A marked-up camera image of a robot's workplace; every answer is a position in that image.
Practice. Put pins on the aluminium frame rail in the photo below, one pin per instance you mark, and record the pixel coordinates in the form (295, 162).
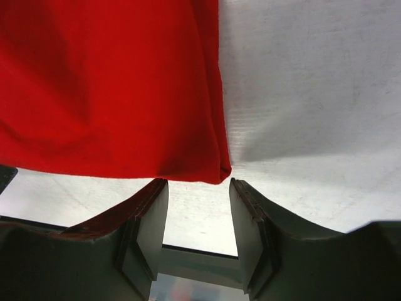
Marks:
(189, 274)

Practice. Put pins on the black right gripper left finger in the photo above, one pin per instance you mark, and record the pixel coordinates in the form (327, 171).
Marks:
(112, 256)

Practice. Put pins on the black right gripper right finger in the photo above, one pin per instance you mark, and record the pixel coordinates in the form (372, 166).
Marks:
(283, 256)

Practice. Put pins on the red t shirt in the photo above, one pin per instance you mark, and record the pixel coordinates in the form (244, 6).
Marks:
(116, 89)

